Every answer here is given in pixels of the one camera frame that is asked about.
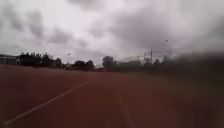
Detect low building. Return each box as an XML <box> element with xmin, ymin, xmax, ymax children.
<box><xmin>0</xmin><ymin>54</ymin><xmax>21</xmax><ymax>66</ymax></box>

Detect row of trees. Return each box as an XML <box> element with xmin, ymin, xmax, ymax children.
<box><xmin>18</xmin><ymin>51</ymin><xmax>224</xmax><ymax>74</ymax></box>

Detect pole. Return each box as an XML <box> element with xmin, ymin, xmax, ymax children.
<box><xmin>149</xmin><ymin>47</ymin><xmax>154</xmax><ymax>65</ymax></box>

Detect red running track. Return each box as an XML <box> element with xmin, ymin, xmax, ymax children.
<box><xmin>0</xmin><ymin>64</ymin><xmax>224</xmax><ymax>128</ymax></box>

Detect grass field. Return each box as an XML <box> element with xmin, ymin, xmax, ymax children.
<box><xmin>126</xmin><ymin>70</ymin><xmax>224</xmax><ymax>101</ymax></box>

